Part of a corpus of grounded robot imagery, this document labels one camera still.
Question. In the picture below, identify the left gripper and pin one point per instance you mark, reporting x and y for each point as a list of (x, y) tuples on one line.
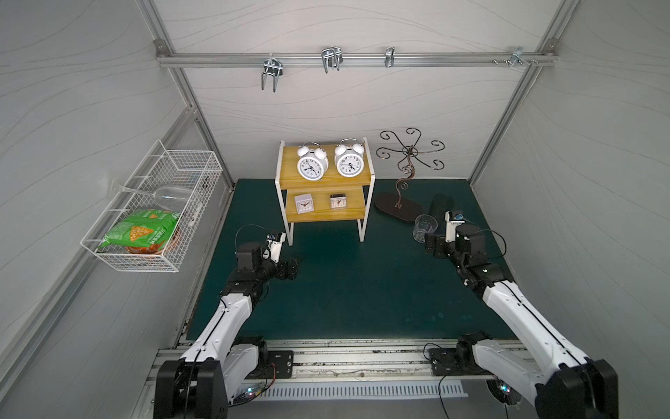
[(285, 268)]

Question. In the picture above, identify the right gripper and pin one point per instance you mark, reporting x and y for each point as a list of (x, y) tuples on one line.
[(436, 243)]

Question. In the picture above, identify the white square alarm clock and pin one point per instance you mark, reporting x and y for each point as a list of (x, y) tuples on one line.
[(304, 203)]

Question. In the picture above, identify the white twin-bell alarm clock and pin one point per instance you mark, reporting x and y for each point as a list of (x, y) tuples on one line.
[(350, 158), (312, 162)]

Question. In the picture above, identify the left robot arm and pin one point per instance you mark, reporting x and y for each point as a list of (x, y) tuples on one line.
[(221, 369)]

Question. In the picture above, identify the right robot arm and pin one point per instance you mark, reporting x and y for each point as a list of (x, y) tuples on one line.
[(560, 381)]

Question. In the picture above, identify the wooden two-tier shelf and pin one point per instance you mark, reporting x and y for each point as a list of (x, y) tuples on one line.
[(289, 184)]

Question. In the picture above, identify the clear drinking glass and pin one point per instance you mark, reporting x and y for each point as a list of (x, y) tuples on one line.
[(425, 224)]

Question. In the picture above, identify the dark tinted glass cup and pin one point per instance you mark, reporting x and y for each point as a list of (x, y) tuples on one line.
[(440, 205)]

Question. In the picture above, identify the metal scroll jewelry stand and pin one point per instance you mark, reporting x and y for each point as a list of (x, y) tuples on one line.
[(394, 204)]

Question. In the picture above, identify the clear wine glass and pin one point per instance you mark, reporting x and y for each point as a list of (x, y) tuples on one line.
[(169, 197)]

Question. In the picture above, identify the red snack package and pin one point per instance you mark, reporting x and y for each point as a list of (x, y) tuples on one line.
[(152, 249)]

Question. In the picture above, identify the green snack bag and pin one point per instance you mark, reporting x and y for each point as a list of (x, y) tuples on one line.
[(142, 228)]

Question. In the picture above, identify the metal single hook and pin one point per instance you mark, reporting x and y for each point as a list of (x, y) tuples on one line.
[(389, 57)]

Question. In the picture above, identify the metal double hook left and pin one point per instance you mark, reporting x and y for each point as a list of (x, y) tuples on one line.
[(273, 69)]

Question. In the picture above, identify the metal double hook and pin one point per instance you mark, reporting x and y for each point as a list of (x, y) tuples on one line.
[(273, 69), (332, 58)]

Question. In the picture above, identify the metal double hook middle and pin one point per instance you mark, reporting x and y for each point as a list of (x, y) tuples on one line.
[(332, 58)]

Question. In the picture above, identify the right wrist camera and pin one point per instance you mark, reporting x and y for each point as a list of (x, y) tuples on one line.
[(453, 219)]

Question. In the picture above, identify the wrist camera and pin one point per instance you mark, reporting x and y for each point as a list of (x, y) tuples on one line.
[(274, 244), (453, 219)]

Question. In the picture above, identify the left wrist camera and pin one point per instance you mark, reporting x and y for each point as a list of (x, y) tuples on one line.
[(274, 244)]

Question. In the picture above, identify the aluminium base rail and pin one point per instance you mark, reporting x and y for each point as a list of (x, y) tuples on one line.
[(323, 363)]

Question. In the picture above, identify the white wire basket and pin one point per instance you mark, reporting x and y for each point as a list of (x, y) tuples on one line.
[(198, 170)]

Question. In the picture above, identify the aluminium top rail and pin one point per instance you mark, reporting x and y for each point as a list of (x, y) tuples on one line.
[(351, 59)]

